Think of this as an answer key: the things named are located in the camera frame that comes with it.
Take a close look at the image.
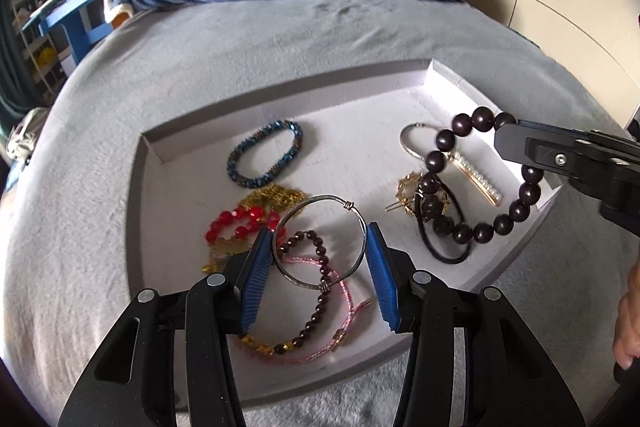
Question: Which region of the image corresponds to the red bead gold necklace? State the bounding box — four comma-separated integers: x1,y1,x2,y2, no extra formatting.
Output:
202,186,311,275

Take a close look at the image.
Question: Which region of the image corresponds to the black hair tie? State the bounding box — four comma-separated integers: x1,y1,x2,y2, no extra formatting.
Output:
417,177,473,265

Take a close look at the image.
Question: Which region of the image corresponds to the pearl hair clip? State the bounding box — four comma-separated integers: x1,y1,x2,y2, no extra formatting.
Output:
450,151,502,206

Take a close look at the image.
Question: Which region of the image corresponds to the patterned pillow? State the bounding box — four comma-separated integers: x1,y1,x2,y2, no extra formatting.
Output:
102,0,133,28

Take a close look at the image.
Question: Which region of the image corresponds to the white bag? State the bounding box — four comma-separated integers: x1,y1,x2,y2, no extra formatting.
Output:
0,107,51,168

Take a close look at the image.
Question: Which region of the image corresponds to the thin silver bangle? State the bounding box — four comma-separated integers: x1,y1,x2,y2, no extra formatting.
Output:
400,122,451,168

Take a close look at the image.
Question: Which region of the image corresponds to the teal curtain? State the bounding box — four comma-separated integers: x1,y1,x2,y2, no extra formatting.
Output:
0,0,26,122

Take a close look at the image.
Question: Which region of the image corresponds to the person's right hand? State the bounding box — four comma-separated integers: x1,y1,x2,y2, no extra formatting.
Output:
613,256,640,371

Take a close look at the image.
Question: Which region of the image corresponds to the blue beaded bracelet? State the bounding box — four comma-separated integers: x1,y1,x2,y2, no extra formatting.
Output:
226,119,304,188

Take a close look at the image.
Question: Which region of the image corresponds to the purple bead gold bracelet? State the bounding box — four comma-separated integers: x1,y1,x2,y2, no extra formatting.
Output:
239,229,333,360

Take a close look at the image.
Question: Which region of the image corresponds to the pink cord bracelet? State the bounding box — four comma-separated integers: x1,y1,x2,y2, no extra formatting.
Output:
240,257,373,364

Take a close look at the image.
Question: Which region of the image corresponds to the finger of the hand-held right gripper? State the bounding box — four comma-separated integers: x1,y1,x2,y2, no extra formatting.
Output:
494,117,592,180

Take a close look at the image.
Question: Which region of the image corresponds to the gold round hair clip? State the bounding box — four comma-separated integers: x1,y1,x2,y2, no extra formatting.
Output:
385,172,453,218

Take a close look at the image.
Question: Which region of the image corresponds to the dark bead bracelet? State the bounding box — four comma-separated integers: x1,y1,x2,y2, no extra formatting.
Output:
417,106,546,244

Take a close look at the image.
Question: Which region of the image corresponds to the silver wire bangle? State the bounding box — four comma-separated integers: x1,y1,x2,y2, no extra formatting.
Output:
272,195,368,292

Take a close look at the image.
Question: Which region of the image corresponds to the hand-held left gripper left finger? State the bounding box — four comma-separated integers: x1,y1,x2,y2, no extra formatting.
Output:
57,227,273,427

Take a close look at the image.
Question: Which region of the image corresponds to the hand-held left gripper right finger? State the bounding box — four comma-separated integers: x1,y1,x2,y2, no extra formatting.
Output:
365,222,586,427

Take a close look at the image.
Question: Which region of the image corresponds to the white storage rack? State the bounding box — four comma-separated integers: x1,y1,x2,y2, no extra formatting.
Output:
10,0,71,108

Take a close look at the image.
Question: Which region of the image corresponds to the white cardboard box tray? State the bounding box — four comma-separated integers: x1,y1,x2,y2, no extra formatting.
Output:
125,59,563,408

